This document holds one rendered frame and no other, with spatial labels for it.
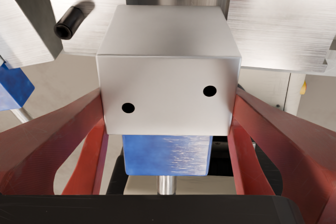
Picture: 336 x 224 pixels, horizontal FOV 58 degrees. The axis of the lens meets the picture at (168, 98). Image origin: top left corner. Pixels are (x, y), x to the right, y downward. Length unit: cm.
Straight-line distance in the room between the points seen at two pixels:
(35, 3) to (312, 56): 19
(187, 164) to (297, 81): 88
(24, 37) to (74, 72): 123
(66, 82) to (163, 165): 140
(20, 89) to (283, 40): 22
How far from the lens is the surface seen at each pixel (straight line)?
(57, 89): 160
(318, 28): 17
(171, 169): 16
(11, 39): 26
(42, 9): 26
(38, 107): 176
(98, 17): 18
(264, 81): 99
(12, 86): 29
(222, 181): 53
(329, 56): 21
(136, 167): 16
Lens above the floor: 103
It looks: 46 degrees down
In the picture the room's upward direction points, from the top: 169 degrees counter-clockwise
